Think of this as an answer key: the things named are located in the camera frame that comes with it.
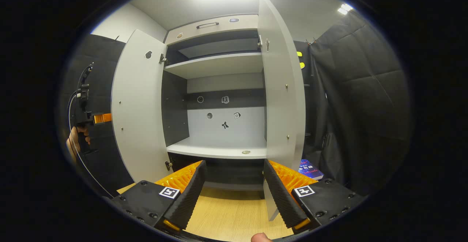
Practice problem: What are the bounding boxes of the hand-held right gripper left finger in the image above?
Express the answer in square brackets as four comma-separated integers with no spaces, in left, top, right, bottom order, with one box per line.
[110,160,207,232]

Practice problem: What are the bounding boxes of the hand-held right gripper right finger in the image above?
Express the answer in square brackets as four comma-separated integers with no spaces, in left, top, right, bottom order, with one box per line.
[263,159,366,232]

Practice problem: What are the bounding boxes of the grey cabinet door checkered sticker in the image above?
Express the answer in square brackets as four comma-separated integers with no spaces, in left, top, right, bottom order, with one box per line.
[112,29,172,183]

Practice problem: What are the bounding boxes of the grey cabinet door cube stickers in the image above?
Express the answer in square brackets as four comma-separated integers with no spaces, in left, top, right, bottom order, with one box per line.
[258,0,306,221]

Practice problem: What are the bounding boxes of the grey double-door shoe cabinet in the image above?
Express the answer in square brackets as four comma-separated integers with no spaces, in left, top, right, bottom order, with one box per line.
[112,0,306,221]

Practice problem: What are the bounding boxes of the white cabinet shelf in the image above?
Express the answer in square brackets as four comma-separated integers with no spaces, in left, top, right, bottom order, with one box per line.
[166,136,267,159]
[164,52,264,80]

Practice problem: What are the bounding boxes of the grey cabinet drawer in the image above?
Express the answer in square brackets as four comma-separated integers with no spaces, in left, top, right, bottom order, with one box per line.
[165,14,259,46]

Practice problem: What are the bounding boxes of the blue book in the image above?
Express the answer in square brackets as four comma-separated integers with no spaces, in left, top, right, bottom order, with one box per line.
[298,159,324,181]

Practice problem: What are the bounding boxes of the black backdrop cloth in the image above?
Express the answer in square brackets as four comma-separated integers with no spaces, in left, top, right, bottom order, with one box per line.
[58,14,414,198]

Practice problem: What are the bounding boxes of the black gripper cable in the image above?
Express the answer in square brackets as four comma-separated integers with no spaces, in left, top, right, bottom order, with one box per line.
[67,90,114,198]

